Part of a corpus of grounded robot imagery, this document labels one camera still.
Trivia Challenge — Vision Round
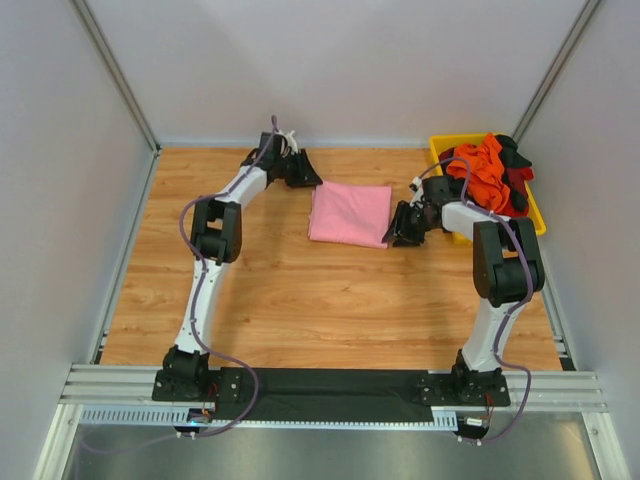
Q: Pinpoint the red t shirt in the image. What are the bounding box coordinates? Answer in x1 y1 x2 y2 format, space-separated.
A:
501 167 534 217

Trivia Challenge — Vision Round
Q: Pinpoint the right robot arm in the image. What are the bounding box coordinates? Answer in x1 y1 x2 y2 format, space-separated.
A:
382 176 545 406

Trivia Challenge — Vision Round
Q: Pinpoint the orange t shirt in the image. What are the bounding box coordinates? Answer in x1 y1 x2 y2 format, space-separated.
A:
446 133 510 213

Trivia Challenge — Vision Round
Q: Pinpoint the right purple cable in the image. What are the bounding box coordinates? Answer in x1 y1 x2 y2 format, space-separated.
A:
412 157 532 446

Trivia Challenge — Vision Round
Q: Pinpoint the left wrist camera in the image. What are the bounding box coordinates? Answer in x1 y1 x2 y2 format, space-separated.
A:
277 130 301 157

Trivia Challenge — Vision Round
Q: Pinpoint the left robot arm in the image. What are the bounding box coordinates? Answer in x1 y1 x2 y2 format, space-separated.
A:
152 128 322 402

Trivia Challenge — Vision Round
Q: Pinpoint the aluminium frame rail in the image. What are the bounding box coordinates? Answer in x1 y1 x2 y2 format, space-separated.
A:
59 364 608 413

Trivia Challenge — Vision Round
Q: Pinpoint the right corner aluminium post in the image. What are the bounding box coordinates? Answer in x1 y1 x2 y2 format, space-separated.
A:
512 0 605 143

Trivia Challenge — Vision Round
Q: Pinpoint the left corner aluminium post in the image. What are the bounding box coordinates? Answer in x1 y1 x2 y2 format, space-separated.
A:
69 0 161 154

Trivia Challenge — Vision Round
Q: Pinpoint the purple cable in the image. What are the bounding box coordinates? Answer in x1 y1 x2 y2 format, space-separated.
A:
178 114 281 436
412 157 532 446

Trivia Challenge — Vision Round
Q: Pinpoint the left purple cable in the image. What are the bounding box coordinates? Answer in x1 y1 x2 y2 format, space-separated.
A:
178 114 281 436

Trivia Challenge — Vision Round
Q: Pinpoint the pink t shirt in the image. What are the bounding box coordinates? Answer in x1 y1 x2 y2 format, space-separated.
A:
308 181 392 250

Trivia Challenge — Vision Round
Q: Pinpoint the corner aluminium post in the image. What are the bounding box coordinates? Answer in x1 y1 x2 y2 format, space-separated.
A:
69 0 161 154
512 0 605 143

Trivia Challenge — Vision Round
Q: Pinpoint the black t shirt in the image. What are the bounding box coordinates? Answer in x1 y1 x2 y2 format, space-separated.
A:
438 133 535 211

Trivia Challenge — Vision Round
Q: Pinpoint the grey slotted cable duct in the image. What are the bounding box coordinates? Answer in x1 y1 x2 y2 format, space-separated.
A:
78 405 489 432

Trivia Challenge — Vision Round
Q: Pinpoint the yellow plastic bin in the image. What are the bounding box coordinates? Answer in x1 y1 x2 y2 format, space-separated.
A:
429 132 547 236

